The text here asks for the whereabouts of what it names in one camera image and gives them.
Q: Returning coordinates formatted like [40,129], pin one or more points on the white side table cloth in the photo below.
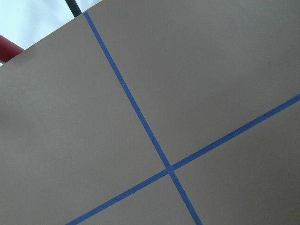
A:
[35,23]

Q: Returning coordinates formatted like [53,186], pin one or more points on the red cylinder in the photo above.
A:
[8,50]

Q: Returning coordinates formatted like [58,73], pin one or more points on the black tripod pole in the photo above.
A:
[74,8]

